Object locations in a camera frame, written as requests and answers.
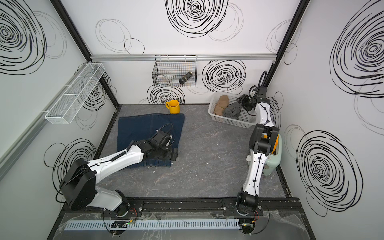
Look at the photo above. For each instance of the yellow mug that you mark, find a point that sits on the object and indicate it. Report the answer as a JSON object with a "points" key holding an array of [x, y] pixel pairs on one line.
{"points": [[173, 106]]}

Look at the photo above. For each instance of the white slotted cable duct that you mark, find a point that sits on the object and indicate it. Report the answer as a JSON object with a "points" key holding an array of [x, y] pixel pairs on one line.
{"points": [[115, 225]]}

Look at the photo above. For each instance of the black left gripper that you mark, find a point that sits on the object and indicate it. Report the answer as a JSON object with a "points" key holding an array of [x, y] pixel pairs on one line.
{"points": [[170, 156]]}

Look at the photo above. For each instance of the black wire wall basket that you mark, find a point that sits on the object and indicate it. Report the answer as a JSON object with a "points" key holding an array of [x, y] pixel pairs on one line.
{"points": [[169, 68]]}

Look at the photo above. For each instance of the dark blue skirt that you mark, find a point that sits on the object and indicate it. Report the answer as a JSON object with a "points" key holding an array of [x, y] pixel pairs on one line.
{"points": [[133, 130]]}

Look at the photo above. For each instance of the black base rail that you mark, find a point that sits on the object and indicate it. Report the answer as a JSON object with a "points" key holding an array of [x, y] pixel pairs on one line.
{"points": [[226, 207]]}

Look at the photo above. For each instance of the dark cylindrical bottle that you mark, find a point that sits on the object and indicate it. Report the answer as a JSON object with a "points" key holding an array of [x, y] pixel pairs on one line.
{"points": [[183, 79]]}

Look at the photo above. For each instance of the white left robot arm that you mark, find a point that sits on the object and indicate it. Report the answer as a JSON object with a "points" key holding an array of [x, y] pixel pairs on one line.
{"points": [[79, 185]]}

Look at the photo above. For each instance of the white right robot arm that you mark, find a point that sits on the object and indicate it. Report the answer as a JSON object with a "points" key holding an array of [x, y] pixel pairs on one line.
{"points": [[248, 197]]}

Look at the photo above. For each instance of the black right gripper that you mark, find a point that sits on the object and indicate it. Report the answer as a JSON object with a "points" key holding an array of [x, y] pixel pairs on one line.
{"points": [[243, 98]]}

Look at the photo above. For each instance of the white plastic basket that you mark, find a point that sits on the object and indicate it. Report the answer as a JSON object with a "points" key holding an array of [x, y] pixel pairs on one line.
{"points": [[239, 117]]}

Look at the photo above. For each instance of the yellow toast slice right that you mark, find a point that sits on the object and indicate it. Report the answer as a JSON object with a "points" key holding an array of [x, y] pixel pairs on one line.
{"points": [[276, 145]]}

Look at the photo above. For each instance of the grey polka dot skirt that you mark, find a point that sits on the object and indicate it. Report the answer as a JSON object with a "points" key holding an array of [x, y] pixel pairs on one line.
{"points": [[231, 110]]}

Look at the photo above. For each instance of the mint green toaster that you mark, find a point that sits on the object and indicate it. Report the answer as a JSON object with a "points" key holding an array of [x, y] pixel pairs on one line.
{"points": [[273, 159]]}

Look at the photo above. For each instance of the tan brown skirt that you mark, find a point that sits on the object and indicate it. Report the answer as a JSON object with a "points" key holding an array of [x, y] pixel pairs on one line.
{"points": [[221, 105]]}

